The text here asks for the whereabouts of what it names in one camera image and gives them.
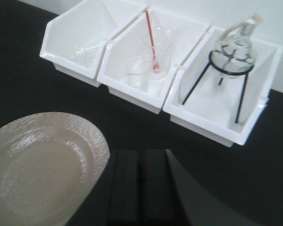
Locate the white bin middle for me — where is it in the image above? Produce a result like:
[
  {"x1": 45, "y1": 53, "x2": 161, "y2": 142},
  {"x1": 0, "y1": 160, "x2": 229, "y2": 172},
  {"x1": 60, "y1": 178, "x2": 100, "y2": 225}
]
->
[{"x1": 98, "y1": 8, "x2": 209, "y2": 113}]

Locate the black tripod stand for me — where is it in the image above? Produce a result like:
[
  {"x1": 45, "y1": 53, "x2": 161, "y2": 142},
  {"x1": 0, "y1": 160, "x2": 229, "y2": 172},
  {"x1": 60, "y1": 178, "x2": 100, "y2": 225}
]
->
[{"x1": 181, "y1": 51, "x2": 254, "y2": 124}]

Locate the white bin right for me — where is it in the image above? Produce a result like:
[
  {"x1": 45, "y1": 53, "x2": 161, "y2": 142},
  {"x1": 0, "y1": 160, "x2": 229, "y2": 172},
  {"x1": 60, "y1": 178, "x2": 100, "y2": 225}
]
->
[{"x1": 163, "y1": 26, "x2": 283, "y2": 147}]

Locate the white bin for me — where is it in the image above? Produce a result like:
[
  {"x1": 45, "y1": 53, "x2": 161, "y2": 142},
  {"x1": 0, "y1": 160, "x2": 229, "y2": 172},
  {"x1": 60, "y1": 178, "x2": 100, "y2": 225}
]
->
[
  {"x1": 163, "y1": 26, "x2": 283, "y2": 147},
  {"x1": 98, "y1": 8, "x2": 209, "y2": 113},
  {"x1": 40, "y1": 0, "x2": 147, "y2": 87}
]

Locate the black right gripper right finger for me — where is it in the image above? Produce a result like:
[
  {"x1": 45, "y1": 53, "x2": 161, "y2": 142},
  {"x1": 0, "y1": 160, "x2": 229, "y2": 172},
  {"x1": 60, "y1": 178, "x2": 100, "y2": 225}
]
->
[{"x1": 141, "y1": 149, "x2": 257, "y2": 226}]

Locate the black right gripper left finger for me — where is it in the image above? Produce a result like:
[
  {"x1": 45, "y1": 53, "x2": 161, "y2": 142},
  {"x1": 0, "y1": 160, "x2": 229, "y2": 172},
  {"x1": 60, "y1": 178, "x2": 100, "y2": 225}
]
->
[{"x1": 68, "y1": 150, "x2": 139, "y2": 226}]

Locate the tan plate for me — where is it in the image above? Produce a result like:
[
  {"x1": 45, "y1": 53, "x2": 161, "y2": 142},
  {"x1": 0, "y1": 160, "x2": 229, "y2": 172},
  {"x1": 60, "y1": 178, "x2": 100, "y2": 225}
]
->
[{"x1": 0, "y1": 112, "x2": 110, "y2": 226}]

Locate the clear glass beaker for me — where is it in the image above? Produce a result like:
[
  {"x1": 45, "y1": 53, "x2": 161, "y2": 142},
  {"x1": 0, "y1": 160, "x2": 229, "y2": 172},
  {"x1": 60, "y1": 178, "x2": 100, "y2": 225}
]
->
[{"x1": 141, "y1": 28, "x2": 178, "y2": 80}]

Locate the small clear glassware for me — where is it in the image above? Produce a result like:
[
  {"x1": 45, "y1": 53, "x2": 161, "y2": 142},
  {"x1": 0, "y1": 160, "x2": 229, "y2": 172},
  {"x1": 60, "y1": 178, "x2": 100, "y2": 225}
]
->
[{"x1": 68, "y1": 42, "x2": 102, "y2": 67}]

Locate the round glass flask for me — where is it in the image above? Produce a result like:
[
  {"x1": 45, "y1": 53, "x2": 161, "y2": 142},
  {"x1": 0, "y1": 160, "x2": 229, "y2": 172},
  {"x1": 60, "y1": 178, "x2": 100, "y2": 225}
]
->
[{"x1": 211, "y1": 13, "x2": 262, "y2": 73}]

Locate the white bin left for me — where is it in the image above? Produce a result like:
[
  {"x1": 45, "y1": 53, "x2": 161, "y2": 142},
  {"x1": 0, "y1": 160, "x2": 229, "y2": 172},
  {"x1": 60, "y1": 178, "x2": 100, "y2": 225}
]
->
[{"x1": 40, "y1": 0, "x2": 147, "y2": 87}]

